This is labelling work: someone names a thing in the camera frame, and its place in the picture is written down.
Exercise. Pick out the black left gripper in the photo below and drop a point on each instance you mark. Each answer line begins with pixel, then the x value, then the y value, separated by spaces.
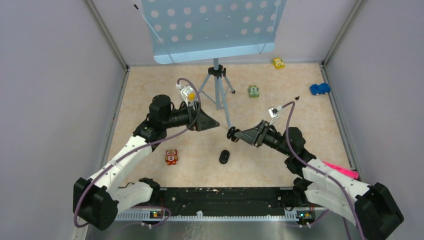
pixel 202 120

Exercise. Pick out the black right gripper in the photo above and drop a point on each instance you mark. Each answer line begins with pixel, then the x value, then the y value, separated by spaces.
pixel 255 135

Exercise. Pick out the black earbuds charging case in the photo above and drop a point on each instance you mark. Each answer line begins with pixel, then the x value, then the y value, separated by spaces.
pixel 224 156

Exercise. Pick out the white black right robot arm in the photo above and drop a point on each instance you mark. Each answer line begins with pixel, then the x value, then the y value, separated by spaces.
pixel 371 208

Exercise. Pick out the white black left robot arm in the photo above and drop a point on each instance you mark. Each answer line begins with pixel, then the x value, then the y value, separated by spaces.
pixel 98 199

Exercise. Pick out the red owl number block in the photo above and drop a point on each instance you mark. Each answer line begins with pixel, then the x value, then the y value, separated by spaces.
pixel 171 157

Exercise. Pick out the green monster toy block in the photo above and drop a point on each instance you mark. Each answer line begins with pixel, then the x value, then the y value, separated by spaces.
pixel 253 91

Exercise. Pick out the yellow toy block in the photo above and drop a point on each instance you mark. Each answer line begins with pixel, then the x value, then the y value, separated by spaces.
pixel 278 63

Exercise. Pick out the blue toy car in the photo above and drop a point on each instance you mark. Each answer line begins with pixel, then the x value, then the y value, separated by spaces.
pixel 320 89

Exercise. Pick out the pink highlighter marker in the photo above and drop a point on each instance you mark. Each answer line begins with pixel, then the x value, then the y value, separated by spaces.
pixel 350 173

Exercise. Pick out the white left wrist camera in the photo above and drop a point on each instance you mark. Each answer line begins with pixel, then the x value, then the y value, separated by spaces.
pixel 184 92

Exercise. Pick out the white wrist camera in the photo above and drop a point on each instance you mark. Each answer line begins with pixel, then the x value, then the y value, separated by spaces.
pixel 184 92
pixel 274 111

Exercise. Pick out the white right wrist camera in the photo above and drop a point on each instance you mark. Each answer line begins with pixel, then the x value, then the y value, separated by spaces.
pixel 274 111

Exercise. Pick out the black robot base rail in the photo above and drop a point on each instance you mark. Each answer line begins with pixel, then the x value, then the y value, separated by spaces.
pixel 234 203

